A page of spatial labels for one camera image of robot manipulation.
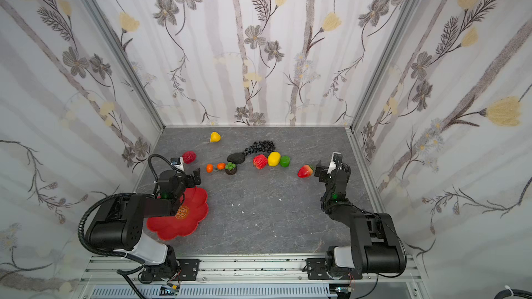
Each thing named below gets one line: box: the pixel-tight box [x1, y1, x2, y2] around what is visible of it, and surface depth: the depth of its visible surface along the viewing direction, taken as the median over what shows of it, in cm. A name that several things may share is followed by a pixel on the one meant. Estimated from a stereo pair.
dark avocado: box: [226, 152, 246, 165], surface depth 104 cm
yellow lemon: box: [267, 150, 282, 167], surface depth 103 cm
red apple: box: [252, 153, 269, 170], surface depth 102 cm
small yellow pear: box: [209, 131, 221, 143], surface depth 116 cm
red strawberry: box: [297, 164, 314, 178], surface depth 100 cm
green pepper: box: [279, 155, 291, 169], surface depth 104 cm
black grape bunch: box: [242, 140, 276, 156], surface depth 109 cm
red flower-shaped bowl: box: [146, 186, 209, 241], surface depth 89 cm
